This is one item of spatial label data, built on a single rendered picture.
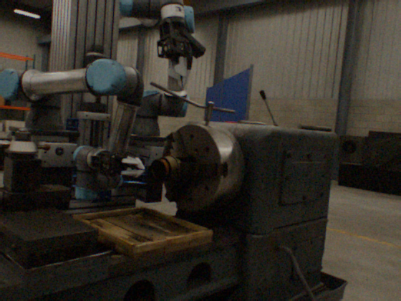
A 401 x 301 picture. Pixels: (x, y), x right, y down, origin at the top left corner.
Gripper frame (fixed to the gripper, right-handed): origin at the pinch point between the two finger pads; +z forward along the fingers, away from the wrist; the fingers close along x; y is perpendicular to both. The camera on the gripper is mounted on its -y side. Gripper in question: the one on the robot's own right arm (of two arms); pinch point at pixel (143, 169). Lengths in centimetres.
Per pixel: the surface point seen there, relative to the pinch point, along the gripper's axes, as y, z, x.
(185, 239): -6.4, 15.0, -18.9
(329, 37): -1013, -462, 314
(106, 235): 11.7, 0.8, -18.8
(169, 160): -10.7, -0.6, 2.7
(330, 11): -1014, -468, 395
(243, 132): -38.9, 7.0, 14.0
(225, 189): -26.7, 11.6, -5.8
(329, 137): -86, 18, 15
